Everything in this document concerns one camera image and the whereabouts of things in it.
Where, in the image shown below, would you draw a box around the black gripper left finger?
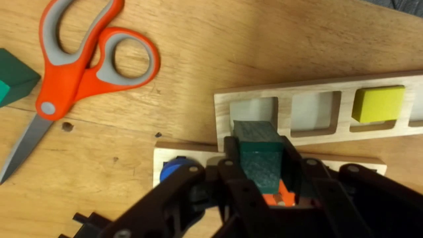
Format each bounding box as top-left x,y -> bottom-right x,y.
98,135 -> 275,238

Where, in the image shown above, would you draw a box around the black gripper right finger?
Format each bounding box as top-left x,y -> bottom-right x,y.
280,135 -> 423,238

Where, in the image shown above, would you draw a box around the dark green wooden cube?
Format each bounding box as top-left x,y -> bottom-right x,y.
0,47 -> 42,109
231,121 -> 285,196

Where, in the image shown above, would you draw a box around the yellow-green square block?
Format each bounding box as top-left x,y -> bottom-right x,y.
350,85 -> 407,125

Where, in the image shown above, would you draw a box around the blue round disc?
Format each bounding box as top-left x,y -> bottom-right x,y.
159,156 -> 190,186

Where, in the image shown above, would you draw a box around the wooden shape sorter board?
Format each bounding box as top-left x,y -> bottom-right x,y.
152,72 -> 423,209

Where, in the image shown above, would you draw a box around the black plastic rail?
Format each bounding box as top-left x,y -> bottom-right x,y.
58,211 -> 112,238

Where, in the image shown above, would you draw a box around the orange grey handled scissors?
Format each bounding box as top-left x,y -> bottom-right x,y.
0,0 -> 161,186

